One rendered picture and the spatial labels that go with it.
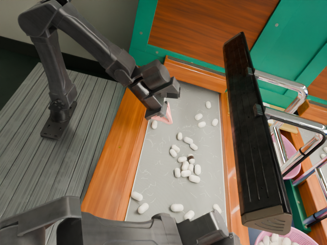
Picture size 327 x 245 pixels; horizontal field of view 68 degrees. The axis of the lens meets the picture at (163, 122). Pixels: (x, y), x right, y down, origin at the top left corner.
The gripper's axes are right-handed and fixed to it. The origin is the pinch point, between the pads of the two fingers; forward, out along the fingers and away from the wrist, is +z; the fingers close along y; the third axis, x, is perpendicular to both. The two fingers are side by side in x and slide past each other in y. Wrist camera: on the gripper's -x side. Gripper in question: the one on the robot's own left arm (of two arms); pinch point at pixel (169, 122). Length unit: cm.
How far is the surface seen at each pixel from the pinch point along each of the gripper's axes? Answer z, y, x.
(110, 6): -28, 121, 50
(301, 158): 9.8, -20.4, -34.7
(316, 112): 49, 30, -44
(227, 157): 21.5, -4.1, -11.4
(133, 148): -4.1, -11.1, 10.2
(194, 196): 14.7, -21.2, -2.4
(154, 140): 2.4, -3.6, 8.0
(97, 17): -27, 120, 63
